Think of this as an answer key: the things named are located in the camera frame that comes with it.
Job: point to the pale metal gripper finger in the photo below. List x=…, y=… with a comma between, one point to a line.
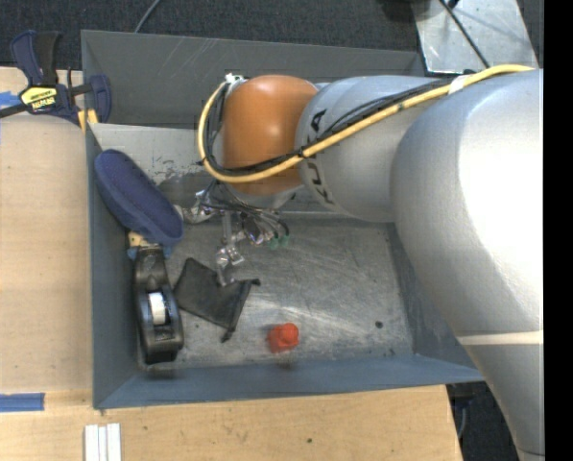
x=236, y=256
x=222, y=269

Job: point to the black cloth pouch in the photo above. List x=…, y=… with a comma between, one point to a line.
x=211, y=298

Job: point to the black tape dispenser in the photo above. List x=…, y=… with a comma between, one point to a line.
x=157, y=315

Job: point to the grey metal bin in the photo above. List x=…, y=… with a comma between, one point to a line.
x=324, y=276

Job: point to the small red toy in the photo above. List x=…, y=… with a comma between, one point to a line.
x=282, y=337

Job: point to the dark blue oval case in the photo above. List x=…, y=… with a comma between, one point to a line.
x=137, y=200

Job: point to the pale wood board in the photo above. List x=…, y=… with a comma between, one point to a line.
x=41, y=257

